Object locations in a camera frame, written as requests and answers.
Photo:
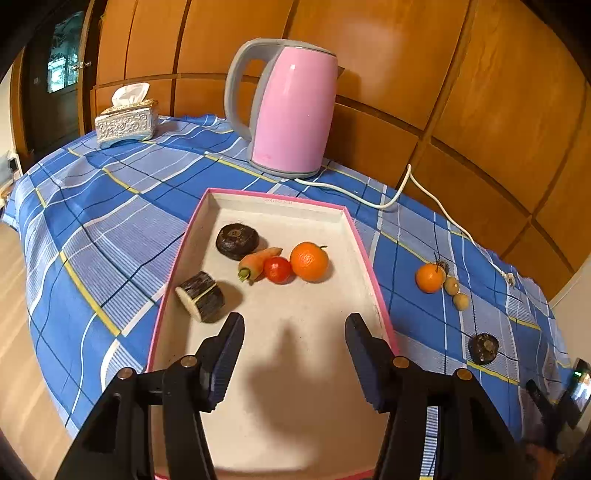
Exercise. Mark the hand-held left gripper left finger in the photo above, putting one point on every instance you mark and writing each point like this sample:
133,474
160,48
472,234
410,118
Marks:
226,364

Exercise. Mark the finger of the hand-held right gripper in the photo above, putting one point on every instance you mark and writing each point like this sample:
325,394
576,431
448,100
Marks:
547,410

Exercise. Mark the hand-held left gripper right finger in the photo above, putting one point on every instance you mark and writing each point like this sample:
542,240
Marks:
367,364

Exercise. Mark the large dark sugarcane piece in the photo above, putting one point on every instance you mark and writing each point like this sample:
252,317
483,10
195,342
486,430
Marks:
201,296

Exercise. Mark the orange mandarin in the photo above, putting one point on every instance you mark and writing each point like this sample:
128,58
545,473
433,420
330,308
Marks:
429,278
309,261

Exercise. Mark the red tomato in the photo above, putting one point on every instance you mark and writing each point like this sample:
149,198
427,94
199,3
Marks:
278,270

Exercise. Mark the small orange carrot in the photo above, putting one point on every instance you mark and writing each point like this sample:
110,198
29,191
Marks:
256,261

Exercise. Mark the brown longan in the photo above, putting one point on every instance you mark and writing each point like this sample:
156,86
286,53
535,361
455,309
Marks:
461,301

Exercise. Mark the green kiwi fruit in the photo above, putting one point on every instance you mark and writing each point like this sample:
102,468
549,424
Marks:
451,286

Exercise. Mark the small dark water chestnut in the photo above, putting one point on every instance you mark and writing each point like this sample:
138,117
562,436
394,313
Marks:
237,241

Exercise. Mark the pink-rimmed white tray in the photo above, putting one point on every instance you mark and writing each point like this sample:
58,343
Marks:
286,221

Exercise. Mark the blue plaid tablecloth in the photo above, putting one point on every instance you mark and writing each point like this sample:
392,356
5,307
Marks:
115,230

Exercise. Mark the pink electric kettle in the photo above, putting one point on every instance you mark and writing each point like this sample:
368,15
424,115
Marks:
291,115

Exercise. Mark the silver ornate tissue box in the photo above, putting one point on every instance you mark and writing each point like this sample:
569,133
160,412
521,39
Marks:
124,127

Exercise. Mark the small white object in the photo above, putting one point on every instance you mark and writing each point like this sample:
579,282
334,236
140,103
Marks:
11,165

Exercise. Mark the dark door with glass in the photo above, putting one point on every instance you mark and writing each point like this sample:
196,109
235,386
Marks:
64,60

